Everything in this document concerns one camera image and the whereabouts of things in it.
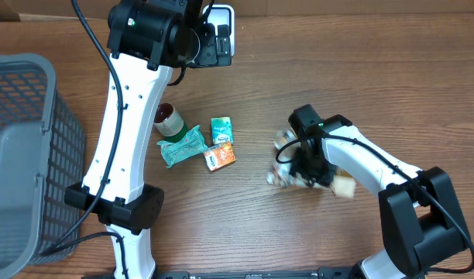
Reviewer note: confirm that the grey plastic mesh basket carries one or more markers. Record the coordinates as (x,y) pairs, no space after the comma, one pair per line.
(42,148)

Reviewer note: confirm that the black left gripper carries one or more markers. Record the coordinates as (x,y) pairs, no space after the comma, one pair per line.
(212,55)

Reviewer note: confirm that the brown snack pouch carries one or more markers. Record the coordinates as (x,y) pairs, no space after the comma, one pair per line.
(343,186)

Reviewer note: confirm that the white barcode scanner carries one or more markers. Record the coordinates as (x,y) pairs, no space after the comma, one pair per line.
(224,14)

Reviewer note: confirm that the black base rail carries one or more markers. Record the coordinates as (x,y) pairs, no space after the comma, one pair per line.
(244,275)

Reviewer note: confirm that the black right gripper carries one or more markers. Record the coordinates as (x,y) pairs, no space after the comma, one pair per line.
(298,170)

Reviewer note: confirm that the light teal snack packet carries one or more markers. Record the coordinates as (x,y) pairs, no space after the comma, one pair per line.
(190,145)

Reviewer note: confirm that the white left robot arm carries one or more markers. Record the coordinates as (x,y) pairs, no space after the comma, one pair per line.
(148,40)

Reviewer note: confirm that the orange tissue pack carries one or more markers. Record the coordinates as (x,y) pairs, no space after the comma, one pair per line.
(219,156)

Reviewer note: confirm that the teal tissue pack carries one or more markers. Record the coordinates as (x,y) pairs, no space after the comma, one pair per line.
(221,130)

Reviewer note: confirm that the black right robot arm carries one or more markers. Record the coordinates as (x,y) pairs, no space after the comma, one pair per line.
(423,227)

